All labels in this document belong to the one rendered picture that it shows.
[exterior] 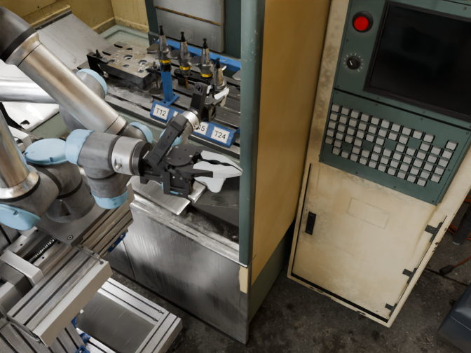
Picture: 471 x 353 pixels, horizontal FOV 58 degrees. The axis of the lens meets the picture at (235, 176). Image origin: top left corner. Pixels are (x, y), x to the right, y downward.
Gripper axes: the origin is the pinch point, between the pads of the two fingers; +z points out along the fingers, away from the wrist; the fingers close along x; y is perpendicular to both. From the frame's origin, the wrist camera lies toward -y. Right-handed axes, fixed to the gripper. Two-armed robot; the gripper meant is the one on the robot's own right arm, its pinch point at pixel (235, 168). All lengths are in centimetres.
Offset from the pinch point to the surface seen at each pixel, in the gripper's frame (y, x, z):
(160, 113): 52, -99, -61
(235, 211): 73, -66, -15
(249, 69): -7.9, -27.6, -4.4
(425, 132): 19, -61, 45
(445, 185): 37, -60, 57
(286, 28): -13.7, -41.9, 1.1
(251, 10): -21.8, -25.7, -4.4
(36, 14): 41, -173, -177
